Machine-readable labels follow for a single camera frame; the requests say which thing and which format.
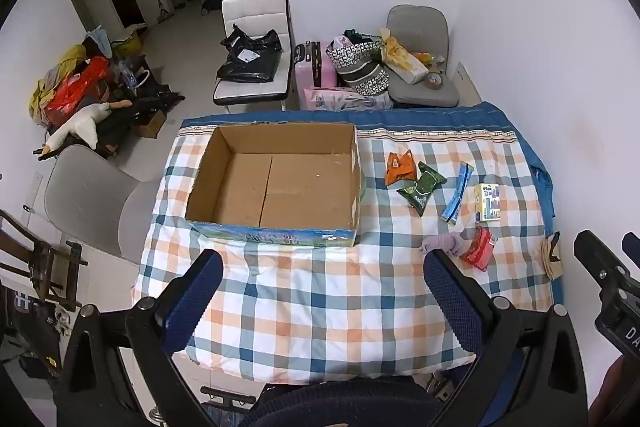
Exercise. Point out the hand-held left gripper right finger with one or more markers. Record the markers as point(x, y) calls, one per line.
point(452, 302)

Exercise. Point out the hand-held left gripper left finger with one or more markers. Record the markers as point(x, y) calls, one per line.
point(192, 302)

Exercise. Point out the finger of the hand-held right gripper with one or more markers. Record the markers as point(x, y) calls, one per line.
point(632, 249)
point(597, 257)

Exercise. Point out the pink purple packet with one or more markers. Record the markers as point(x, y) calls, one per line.
point(445, 244)

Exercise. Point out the red snack packet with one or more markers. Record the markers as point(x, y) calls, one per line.
point(479, 249)

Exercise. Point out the yellow and white tissue packet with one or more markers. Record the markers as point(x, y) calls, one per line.
point(488, 203)

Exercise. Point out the long blue stick packet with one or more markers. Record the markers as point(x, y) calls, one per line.
point(457, 194)

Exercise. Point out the green snack packet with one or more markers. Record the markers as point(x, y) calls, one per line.
point(422, 187)

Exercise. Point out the orange snack packet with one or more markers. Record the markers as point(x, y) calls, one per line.
point(399, 168)

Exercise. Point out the person's right forearm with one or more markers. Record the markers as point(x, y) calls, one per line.
point(620, 394)

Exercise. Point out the grey plastic chair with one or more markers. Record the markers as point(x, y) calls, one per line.
point(90, 194)

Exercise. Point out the wooden folding rack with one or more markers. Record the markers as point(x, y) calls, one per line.
point(45, 264)

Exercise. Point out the small cardboard box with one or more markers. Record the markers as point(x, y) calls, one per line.
point(151, 124)

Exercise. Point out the pile of black items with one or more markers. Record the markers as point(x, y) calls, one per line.
point(145, 102)

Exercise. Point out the white goose plush toy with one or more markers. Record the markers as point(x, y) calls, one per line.
point(82, 127)

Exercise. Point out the tape roll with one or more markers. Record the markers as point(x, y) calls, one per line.
point(434, 79)

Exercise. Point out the pink printed package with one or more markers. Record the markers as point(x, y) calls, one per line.
point(335, 99)

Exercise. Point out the red plastic bag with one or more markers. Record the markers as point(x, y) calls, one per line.
point(75, 89)

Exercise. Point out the cream and yellow bag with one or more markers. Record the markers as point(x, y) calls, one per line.
point(405, 62)

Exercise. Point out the black and white patterned bag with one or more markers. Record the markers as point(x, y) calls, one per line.
point(362, 69)

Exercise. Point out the black plastic bag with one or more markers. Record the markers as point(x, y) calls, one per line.
point(250, 57)

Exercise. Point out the yellow cloth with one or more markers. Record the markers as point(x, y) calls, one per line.
point(45, 89)

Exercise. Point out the pink suitcase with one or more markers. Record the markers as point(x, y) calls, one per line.
point(320, 69)

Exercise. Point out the grey cushioned chair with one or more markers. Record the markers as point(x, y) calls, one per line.
point(417, 22)

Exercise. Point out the white padded chair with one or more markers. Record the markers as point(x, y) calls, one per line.
point(255, 9)

